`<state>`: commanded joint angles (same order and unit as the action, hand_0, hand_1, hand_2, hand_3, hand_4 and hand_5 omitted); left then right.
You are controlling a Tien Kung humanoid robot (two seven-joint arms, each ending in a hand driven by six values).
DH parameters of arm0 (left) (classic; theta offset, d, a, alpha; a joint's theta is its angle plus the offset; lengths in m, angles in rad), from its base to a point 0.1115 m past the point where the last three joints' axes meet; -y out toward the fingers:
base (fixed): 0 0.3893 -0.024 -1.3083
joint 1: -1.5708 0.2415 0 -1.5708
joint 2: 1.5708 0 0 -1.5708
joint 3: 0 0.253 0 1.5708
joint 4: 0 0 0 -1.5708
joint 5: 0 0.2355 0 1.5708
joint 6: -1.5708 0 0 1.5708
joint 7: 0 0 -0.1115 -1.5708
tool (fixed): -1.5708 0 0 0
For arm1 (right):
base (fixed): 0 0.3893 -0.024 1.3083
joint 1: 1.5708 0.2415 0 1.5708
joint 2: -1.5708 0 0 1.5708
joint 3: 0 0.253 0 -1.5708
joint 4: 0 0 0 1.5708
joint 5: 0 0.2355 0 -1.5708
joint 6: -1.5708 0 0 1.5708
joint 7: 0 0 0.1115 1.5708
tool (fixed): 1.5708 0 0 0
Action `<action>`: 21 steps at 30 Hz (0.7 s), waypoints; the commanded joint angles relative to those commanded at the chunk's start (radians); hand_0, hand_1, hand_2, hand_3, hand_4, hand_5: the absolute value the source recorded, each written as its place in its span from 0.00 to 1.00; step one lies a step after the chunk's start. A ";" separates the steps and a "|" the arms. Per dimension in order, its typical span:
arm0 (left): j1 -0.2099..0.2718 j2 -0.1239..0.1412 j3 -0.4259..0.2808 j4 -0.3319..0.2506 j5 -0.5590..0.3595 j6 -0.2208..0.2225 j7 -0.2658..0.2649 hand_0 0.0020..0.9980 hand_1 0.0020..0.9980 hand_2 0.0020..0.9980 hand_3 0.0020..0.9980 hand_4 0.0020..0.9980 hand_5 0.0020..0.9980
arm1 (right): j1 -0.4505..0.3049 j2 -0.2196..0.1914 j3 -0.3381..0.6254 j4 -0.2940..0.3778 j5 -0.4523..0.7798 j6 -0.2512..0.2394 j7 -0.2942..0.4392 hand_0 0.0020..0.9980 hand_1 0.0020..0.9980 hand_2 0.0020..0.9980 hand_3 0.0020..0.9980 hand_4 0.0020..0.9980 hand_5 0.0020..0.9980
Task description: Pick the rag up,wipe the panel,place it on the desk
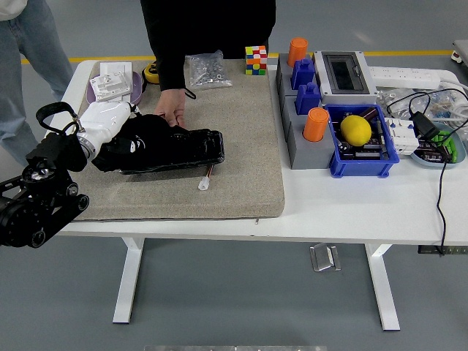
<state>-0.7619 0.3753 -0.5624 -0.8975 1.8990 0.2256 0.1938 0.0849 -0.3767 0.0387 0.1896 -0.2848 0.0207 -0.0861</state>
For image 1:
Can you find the grey-brown mat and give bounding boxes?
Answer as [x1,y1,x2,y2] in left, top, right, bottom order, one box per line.
[71,59,286,222]

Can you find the orange cylinder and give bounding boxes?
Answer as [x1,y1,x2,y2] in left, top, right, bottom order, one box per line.
[287,37,309,68]
[302,107,331,143]

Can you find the white electrical enclosure box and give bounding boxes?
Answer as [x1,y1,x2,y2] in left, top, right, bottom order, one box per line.
[313,50,380,107]

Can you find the thick white cord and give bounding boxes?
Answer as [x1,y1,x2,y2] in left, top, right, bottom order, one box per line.
[438,70,468,129]

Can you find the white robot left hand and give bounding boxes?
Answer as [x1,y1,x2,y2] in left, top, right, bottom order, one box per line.
[76,101,146,157]

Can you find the black glossy panel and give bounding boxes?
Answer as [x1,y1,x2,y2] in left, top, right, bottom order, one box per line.
[120,127,225,175]

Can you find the clear bag of screws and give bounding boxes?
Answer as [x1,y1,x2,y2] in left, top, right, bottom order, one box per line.
[185,50,234,91]

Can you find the person in background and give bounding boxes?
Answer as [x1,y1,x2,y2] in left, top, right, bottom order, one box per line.
[0,0,74,167]

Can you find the yellow tape measure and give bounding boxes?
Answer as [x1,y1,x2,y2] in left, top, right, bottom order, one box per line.
[142,62,159,86]

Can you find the grey peg base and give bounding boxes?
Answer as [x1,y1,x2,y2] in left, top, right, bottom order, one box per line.
[275,53,320,100]
[282,96,336,170]

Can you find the yellow lemon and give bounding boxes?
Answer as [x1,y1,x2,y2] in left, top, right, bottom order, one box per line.
[340,115,373,148]

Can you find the dark electronic modules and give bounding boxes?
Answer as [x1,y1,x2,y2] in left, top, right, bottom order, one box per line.
[417,142,453,163]

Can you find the black under-table control box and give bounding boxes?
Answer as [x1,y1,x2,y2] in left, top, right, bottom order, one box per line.
[418,245,468,256]

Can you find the white table leg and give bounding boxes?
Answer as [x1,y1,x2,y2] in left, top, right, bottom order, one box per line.
[112,237,146,325]
[364,244,401,332]

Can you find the white cart edge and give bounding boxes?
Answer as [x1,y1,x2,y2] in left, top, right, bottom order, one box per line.
[451,39,468,71]

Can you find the light blue dish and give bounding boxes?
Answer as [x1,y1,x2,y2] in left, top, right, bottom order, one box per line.
[409,122,467,170]

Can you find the white power strip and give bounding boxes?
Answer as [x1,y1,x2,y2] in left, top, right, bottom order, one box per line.
[367,66,442,90]

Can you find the blue plastic bin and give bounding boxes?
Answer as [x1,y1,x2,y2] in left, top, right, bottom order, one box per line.
[324,104,401,179]

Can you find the colourful puzzle cube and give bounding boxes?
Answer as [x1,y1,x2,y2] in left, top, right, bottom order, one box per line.
[245,45,268,77]

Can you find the clear bags of small parts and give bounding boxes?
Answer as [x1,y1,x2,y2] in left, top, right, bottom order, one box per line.
[377,87,468,126]

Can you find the purple oval tray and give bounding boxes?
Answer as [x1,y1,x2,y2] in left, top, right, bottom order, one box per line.
[87,71,144,107]

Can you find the black power adapter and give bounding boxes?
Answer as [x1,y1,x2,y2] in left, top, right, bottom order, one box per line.
[409,111,440,140]

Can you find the white plug with wires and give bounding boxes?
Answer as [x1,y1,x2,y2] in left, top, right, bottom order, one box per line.
[197,165,215,192]

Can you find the silver metal floor bracket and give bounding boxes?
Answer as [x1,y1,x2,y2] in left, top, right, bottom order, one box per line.
[309,243,342,273]

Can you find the white terminal block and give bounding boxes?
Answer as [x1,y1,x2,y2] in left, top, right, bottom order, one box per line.
[384,118,420,156]

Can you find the green connector block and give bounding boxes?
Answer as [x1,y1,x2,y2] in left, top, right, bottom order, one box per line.
[430,129,461,164]

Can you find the blue square peg block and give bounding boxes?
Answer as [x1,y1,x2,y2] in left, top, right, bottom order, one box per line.
[295,83,322,116]
[291,58,317,91]

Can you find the person's right hand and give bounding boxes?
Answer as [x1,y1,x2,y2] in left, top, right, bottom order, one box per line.
[154,88,187,129]

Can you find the black power cable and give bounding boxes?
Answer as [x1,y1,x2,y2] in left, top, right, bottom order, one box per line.
[386,88,468,257]

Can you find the white wall switch plate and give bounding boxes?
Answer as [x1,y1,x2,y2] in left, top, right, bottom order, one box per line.
[89,73,132,102]
[99,61,134,83]

